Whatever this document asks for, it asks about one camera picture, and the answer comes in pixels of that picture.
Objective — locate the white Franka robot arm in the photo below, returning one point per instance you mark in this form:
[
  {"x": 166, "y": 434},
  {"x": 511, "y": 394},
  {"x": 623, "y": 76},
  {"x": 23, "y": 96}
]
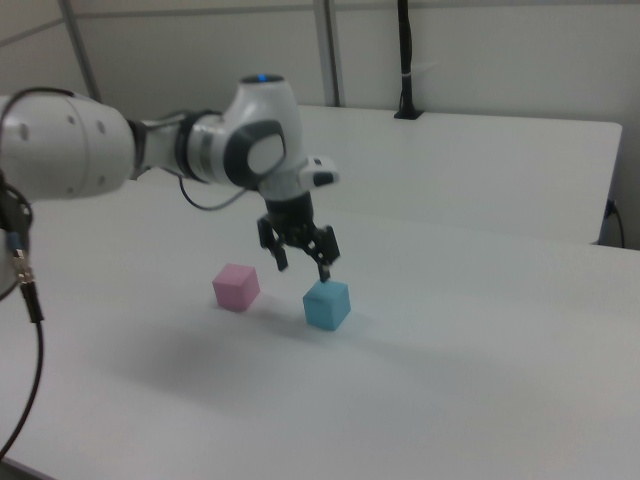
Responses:
[{"x": 55, "y": 150}]

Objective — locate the pink cube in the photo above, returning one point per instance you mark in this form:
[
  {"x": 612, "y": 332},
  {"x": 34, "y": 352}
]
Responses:
[{"x": 235, "y": 288}]

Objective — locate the black camera pole with base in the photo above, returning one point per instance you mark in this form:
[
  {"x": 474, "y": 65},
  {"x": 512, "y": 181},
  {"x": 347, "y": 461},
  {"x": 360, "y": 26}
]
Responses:
[{"x": 406, "y": 60}]

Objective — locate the blue cube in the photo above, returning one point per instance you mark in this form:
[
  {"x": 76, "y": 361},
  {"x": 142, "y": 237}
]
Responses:
[{"x": 326, "y": 306}]

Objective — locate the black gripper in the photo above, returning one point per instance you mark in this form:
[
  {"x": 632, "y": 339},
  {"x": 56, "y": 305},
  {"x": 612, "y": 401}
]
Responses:
[{"x": 291, "y": 215}]

